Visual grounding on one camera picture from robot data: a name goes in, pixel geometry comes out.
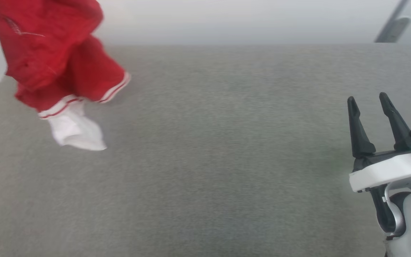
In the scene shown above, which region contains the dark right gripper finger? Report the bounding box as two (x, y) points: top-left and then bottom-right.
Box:
(379, 92), (411, 151)
(347, 96), (376, 158)

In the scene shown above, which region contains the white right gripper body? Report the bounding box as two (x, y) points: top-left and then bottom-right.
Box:
(349, 150), (411, 232)

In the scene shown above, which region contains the red garment with white trim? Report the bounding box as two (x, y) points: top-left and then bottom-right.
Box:
(0, 0), (132, 151)

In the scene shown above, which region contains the dark grey slanted background object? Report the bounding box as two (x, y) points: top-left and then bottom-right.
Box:
(374, 0), (411, 43)

